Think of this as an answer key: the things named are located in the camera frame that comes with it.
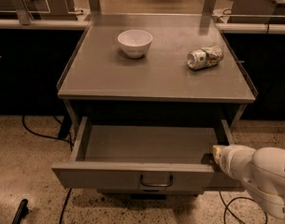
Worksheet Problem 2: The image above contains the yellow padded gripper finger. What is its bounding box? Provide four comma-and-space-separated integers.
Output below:
213, 145, 225, 164

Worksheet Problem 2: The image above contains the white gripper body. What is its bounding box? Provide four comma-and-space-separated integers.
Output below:
219, 145, 255, 181

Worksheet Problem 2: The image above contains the grey top drawer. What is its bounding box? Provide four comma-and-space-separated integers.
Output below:
52, 117, 242, 194

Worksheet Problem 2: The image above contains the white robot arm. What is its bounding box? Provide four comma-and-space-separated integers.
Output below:
213, 145, 285, 220

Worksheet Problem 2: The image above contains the grey drawer cabinet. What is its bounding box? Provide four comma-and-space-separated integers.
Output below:
56, 13, 259, 201

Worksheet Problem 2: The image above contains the crushed aluminium drink can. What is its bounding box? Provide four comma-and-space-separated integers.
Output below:
186, 46, 223, 71

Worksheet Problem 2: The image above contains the long white counter ledge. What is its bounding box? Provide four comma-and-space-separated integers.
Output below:
0, 20, 285, 35

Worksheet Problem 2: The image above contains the white ceramic bowl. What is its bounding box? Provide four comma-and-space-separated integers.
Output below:
118, 30, 153, 59

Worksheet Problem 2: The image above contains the black bar on floor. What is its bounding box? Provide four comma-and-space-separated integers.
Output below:
11, 199, 28, 224

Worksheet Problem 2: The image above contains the black floor cable right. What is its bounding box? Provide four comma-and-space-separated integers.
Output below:
219, 190, 269, 224

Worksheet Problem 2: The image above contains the black floor cable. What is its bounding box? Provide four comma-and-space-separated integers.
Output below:
21, 115, 75, 224
219, 190, 269, 224

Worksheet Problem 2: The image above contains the right grey post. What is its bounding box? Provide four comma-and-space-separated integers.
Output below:
202, 0, 217, 15

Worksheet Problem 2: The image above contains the black floor cable left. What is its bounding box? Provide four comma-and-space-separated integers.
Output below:
21, 115, 75, 224

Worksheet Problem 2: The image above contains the left grey post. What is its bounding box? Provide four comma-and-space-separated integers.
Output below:
11, 0, 33, 25

